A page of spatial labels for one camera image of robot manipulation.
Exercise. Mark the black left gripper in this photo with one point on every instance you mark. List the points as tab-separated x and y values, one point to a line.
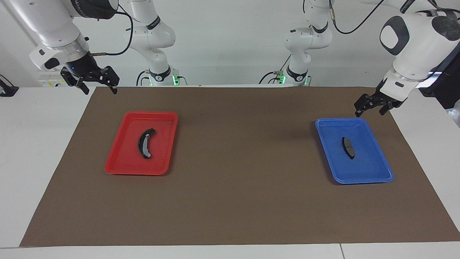
375	100

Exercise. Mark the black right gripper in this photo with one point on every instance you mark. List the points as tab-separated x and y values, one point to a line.
84	66

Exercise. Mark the dark brake pad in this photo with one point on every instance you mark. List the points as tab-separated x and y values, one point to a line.
348	147

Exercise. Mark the curved brake shoe grey lining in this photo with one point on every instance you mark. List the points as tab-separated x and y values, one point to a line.
144	145

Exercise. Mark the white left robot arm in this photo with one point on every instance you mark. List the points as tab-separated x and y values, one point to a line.
417	46

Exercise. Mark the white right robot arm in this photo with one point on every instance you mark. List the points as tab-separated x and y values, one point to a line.
54	25

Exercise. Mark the white power strip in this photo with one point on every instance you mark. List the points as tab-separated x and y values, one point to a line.
50	80

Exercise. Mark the blue plastic tray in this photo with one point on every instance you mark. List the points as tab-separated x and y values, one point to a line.
366	169

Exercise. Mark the red plastic tray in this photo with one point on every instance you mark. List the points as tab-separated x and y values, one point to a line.
122	158

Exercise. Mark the black equipment box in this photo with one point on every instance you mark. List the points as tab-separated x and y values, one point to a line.
447	86

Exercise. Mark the clear plastic bag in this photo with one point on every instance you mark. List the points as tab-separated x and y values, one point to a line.
455	115

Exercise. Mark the brown table mat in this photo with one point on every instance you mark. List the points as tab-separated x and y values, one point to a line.
237	180

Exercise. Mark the black clamp mount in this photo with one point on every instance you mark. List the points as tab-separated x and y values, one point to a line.
7	90

